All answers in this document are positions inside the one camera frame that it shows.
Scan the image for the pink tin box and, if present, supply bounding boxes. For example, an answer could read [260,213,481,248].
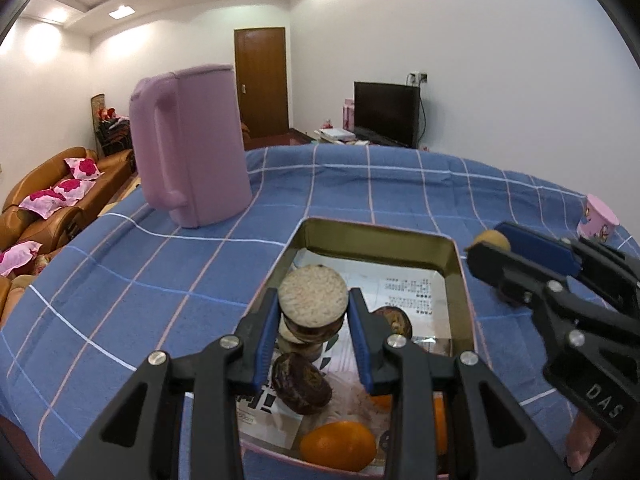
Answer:
[234,216,476,479]

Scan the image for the brown wooden door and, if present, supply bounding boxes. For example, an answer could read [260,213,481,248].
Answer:
[234,26,290,140]

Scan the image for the black television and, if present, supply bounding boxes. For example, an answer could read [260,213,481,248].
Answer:
[354,81,421,149]

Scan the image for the round beige-topped cake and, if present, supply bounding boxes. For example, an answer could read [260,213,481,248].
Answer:
[277,264,348,345]

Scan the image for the black power cable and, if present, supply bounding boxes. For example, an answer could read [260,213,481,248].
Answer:
[406,75,427,150]

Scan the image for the pink kettle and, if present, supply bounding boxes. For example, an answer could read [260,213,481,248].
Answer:
[129,63,252,229]

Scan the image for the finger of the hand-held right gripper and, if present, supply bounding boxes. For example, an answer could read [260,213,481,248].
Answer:
[466,241,640,368]
[497,221,640,311]

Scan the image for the printed paper lining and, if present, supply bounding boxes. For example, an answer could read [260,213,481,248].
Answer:
[237,252,453,453]

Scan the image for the blue checked tablecloth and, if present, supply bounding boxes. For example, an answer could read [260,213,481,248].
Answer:
[0,144,640,480]

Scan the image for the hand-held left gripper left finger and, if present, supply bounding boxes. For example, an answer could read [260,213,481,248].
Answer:
[57,287,281,480]

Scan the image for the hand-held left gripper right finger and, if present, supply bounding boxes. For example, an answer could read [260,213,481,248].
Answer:
[348,287,571,480]

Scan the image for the white books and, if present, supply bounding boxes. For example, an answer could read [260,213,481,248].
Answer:
[315,127,357,142]

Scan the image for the large orange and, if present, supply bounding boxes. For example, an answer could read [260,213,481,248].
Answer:
[300,421,377,472]
[372,394,449,457]

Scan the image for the person's right hand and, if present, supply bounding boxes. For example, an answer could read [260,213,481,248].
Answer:
[564,409,599,472]

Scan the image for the pink cartoon cup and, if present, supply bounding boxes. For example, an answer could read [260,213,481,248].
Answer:
[576,193,621,243]

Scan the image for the pink floral cushion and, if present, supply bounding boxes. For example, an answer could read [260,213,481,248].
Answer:
[0,241,43,277]
[19,191,68,219]
[52,178,96,206]
[65,157,103,179]

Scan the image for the black chair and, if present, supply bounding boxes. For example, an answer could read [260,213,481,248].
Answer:
[95,115,135,158]

